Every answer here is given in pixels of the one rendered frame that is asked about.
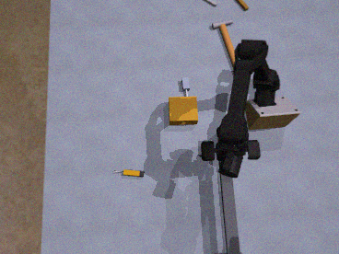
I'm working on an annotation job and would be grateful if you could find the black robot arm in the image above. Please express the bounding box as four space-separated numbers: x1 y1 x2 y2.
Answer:
216 40 280 178

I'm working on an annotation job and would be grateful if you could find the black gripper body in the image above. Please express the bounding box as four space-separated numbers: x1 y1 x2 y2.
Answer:
201 140 261 161

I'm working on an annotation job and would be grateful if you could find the grey metal rod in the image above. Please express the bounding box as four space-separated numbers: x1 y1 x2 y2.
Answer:
205 0 217 7

